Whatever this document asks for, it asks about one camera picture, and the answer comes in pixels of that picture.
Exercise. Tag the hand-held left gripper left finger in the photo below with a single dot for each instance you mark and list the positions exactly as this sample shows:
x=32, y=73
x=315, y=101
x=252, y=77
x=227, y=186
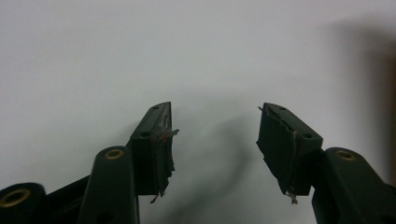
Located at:
x=151, y=155

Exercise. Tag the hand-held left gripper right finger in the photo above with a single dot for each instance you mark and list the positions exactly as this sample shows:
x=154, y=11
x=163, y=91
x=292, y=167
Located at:
x=288, y=149

